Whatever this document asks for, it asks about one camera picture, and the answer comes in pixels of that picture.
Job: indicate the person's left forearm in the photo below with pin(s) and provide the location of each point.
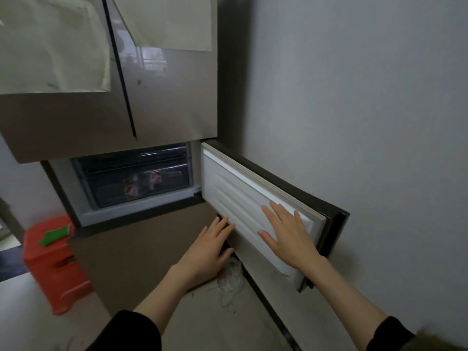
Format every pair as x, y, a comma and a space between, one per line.
164, 292

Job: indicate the large red white food packet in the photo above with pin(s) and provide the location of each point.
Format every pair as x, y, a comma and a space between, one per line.
133, 187

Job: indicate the wide brown fridge door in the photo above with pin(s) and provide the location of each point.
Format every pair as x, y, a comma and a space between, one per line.
55, 120

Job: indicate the white plastic bag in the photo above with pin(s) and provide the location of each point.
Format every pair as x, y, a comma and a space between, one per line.
230, 279

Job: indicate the person's right middle finger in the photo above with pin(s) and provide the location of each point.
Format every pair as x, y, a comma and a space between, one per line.
282, 215

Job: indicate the person's right thumb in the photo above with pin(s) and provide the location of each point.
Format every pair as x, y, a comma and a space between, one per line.
267, 239

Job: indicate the small pale paper sheet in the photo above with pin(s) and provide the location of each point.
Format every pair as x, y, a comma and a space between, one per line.
172, 21

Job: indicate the large pale paper sheet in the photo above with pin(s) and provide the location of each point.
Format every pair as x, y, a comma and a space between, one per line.
47, 43

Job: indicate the person's left hand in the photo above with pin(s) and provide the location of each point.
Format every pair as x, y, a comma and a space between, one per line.
203, 255

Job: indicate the person's right forearm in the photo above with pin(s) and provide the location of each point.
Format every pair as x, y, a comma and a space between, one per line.
343, 296

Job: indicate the person's left thumb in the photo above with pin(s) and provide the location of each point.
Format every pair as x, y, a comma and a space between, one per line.
226, 254

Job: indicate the green cloth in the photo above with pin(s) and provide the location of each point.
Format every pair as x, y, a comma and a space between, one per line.
55, 235

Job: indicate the red plastic stool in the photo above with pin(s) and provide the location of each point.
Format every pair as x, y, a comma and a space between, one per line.
51, 274

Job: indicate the narrow brown fridge door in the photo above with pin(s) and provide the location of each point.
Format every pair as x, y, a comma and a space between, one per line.
172, 91

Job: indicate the clear freezer drawer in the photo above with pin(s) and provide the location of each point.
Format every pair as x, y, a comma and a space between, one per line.
109, 171

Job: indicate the person's left middle finger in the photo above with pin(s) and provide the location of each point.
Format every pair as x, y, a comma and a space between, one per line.
220, 227

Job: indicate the black left sleeve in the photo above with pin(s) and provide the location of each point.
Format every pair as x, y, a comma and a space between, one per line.
128, 334

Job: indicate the black right sleeve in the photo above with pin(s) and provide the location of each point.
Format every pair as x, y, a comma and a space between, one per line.
398, 336

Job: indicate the brown refrigerator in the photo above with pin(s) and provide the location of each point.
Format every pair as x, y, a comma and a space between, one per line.
234, 69

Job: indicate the person's left little finger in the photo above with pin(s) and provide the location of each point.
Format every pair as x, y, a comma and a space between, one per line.
203, 232

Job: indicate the white-lined freezer door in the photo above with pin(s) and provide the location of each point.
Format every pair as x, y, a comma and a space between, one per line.
237, 201

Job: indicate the person's right hand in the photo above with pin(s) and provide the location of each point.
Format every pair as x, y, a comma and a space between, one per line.
296, 241

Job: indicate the black sleeve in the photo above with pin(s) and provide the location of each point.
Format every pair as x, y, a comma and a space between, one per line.
128, 334
398, 336

